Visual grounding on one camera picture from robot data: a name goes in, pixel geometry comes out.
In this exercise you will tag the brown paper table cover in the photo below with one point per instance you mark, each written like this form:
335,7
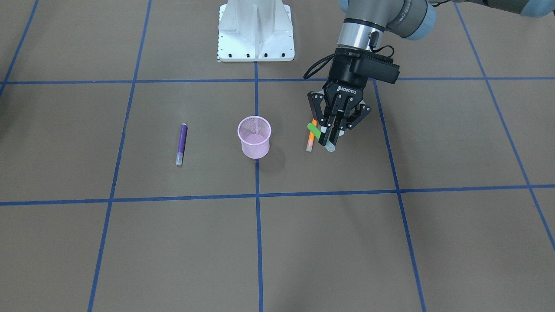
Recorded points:
441,200

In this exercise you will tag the green highlighter pen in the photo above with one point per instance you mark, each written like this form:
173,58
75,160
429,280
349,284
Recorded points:
328,145

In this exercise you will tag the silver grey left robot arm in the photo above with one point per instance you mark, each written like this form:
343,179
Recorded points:
367,21

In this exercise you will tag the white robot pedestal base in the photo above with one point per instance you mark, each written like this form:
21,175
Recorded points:
255,31

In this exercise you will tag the orange highlighter pen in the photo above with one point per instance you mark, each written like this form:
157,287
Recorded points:
311,137

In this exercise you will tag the purple highlighter pen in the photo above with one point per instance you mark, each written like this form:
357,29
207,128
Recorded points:
181,145

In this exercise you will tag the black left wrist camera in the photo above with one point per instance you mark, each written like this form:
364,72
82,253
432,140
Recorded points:
376,67

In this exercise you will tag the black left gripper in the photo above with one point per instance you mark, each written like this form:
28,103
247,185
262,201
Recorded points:
341,74

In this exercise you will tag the pink mesh pen holder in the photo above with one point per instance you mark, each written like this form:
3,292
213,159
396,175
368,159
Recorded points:
254,133

